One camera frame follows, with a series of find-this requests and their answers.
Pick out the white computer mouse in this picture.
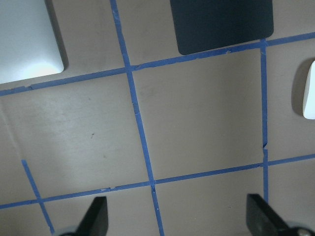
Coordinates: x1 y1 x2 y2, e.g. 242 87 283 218
303 61 315 120

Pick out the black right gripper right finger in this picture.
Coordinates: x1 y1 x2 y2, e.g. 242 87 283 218
246 194 290 236

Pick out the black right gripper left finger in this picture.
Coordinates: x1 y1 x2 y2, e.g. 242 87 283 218
76 196 109 236

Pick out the black mousepad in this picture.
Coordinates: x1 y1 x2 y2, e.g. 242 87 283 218
170 0 274 55

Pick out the silver laptop notebook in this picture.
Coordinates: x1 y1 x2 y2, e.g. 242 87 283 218
0 0 64 84

